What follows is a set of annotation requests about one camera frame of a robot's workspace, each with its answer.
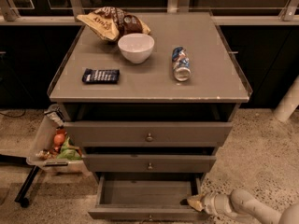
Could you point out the white bowl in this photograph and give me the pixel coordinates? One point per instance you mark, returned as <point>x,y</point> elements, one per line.
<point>136,48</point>

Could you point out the grey middle drawer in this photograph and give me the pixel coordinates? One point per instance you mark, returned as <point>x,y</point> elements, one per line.
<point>149,163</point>

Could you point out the grey top drawer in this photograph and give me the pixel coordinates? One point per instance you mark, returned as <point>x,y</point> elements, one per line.
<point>148,134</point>

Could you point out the brown yellow chip bag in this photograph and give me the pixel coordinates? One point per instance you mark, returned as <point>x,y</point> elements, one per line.
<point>111,23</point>

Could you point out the white pipe post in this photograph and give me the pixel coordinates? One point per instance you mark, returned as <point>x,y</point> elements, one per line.
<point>288,103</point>

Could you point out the grey bottom drawer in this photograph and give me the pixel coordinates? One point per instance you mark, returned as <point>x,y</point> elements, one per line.
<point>147,197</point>

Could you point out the black wheeled stand leg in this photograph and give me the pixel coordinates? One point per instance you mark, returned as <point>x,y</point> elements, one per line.
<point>21,198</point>

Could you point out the clear plastic bin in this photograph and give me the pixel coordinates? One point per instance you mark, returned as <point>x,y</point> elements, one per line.
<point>43,153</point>

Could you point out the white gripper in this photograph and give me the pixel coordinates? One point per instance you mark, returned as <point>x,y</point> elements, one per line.
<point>210,202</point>

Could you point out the green snack bag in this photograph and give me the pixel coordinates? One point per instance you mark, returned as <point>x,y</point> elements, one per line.
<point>69,151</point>

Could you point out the grey drawer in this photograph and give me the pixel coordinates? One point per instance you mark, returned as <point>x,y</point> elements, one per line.
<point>148,134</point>
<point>149,163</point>
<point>147,197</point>

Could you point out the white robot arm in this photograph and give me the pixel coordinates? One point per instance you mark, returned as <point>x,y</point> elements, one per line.
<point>241,206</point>

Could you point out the orange round fruit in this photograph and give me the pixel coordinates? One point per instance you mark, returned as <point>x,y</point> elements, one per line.
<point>58,139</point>

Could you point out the grey drawer cabinet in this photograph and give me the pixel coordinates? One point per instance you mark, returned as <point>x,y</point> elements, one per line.
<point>148,91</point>

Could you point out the blue white soda can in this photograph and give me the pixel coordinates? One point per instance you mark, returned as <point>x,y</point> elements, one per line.
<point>180,64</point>

